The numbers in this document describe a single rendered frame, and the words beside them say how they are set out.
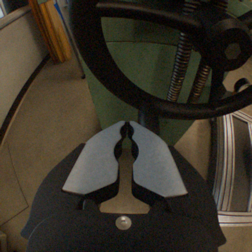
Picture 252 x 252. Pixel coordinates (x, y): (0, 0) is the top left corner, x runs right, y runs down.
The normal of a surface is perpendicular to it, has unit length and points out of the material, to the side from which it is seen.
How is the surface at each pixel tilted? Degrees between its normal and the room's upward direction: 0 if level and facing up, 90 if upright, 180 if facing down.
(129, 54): 90
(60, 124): 0
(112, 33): 90
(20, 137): 0
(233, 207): 0
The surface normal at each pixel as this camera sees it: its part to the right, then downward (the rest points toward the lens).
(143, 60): -0.04, 0.88
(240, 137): -0.01, -0.48
